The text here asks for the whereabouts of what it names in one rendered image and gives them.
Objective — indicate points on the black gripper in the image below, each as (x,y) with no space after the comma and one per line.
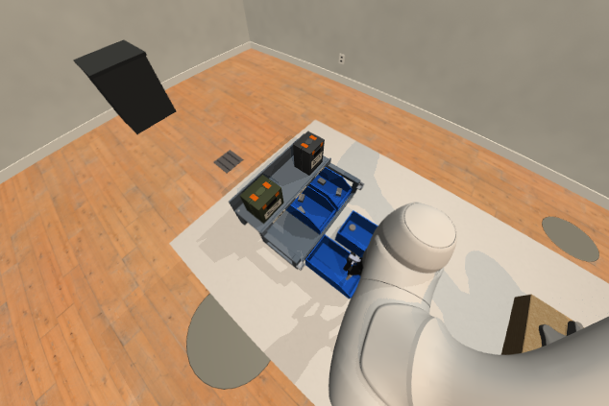
(355,269)

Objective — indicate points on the grey metal shelf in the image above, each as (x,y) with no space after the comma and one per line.
(290,236)

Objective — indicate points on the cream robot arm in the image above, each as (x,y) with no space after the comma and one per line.
(390,351)

